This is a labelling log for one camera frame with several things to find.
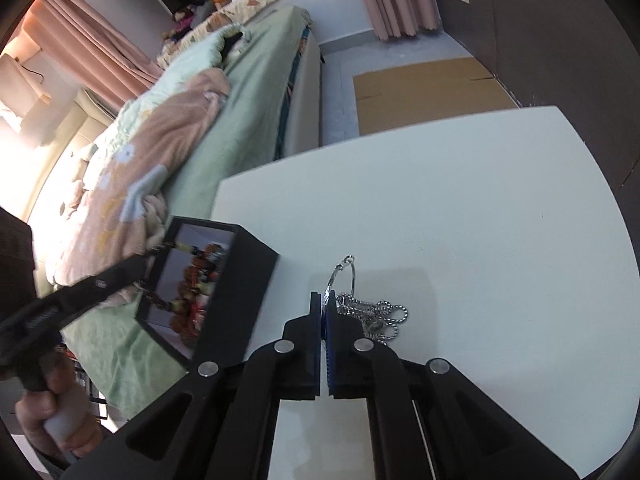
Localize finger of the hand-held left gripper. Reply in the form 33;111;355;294
35;243;177;332

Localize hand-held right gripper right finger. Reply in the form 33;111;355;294
321;290;581;480

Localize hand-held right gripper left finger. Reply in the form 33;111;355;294
62;292;322;480

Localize multicolour bead bracelet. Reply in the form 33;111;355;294
137;242;201;311

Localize silver ball chain key ring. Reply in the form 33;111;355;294
327;254;412;346

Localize black jewelry box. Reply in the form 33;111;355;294
134;216;280;372

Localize brown bead bracelet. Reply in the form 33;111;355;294
170;242;233;346

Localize person's left hand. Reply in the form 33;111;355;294
15;355;103;461

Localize beige headboard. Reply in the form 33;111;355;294
50;87;126;161

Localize pink floral blanket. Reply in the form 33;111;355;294
47;67;231;306

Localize white hanging cloth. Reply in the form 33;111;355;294
0;52;51;143

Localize bed with green sheet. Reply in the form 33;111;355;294
60;5;321;418

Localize pale green quilt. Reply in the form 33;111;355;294
70;22;251;171

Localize plush toys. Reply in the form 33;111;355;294
162;2;216;41

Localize flat cardboard sheet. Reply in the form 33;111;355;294
352;56;518;136

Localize dark brown wardrobe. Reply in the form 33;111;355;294
425;0;640;196

